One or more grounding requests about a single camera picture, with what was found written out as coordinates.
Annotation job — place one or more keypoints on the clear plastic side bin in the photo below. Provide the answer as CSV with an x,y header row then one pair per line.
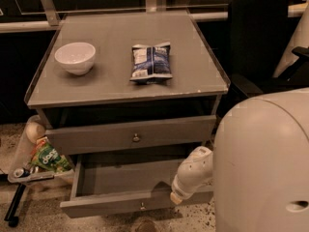
x,y
22,159

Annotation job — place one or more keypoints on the white ceramic bowl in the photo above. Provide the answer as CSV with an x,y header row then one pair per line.
x,y
76,58

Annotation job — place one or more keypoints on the grey drawer cabinet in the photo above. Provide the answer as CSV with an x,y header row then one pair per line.
x,y
106,95

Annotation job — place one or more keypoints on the grey top drawer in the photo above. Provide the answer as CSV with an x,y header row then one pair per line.
x,y
123,136

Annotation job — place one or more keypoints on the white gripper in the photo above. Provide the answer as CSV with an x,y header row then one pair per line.
x,y
181,187

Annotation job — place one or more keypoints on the black office chair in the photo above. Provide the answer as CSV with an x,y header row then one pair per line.
x,y
257,39

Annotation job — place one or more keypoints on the green snack bag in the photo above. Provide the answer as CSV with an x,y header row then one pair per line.
x,y
45,156

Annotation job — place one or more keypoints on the blue white chip bag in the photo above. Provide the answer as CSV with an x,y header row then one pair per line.
x,y
151,63

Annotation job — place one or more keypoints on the silver soda can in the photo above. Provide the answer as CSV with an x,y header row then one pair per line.
x,y
21,172

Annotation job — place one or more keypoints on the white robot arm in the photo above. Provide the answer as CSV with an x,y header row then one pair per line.
x,y
259,166

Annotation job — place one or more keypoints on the metal railing bar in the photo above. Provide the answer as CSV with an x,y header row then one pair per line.
x,y
34,26

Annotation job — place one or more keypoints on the black stand leg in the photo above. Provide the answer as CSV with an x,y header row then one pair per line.
x,y
10,216

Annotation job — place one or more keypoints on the grey drawer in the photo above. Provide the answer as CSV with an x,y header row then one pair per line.
x,y
108,185
123,136

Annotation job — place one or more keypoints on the beige round object in bin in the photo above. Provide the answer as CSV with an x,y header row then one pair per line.
x,y
34,131

